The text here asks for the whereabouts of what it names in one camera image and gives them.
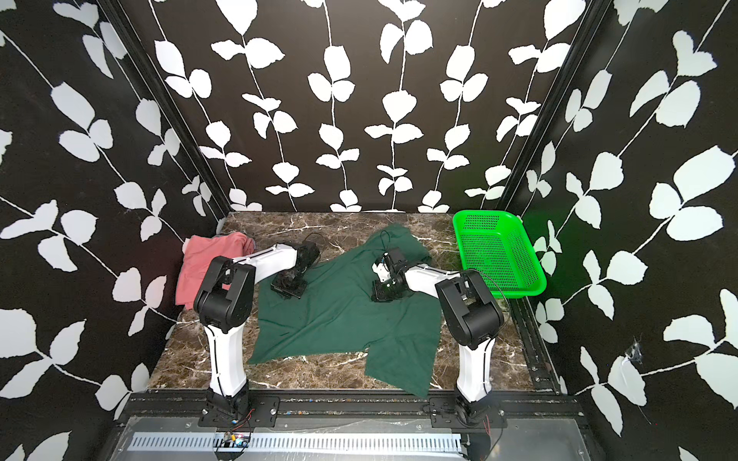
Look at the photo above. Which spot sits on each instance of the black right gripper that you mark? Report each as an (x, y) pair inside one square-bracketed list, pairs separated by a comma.
[(377, 294)]

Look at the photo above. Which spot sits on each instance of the black front aluminium rail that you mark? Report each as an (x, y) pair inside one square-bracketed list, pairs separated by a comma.
[(267, 408)]

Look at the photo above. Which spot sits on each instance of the green plastic basket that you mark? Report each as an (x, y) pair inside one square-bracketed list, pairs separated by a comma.
[(496, 244)]

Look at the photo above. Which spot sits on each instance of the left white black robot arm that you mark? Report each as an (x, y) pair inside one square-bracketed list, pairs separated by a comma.
[(224, 303)]

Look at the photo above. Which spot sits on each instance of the dark green t-shirt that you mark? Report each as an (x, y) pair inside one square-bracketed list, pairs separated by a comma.
[(337, 315)]

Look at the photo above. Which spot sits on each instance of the black corner frame post left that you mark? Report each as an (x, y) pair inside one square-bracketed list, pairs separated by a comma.
[(156, 85)]

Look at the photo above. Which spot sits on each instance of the small electronics board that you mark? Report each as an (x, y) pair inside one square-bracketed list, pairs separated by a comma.
[(233, 441)]

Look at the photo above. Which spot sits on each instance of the pink folded t-shirt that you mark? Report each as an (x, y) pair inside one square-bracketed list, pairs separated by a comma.
[(198, 253)]

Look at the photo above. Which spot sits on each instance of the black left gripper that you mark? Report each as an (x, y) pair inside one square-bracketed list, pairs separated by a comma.
[(277, 286)]

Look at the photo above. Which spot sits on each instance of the white slotted cable duct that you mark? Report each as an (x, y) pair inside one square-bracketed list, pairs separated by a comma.
[(323, 443)]

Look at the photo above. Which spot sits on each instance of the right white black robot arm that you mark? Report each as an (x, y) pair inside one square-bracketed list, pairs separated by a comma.
[(473, 318)]

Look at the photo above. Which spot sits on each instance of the black corner frame post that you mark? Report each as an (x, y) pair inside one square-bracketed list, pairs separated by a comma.
[(156, 85), (592, 19)]

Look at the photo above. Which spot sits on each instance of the black corner frame post right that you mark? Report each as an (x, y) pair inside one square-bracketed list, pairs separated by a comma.
[(592, 19)]

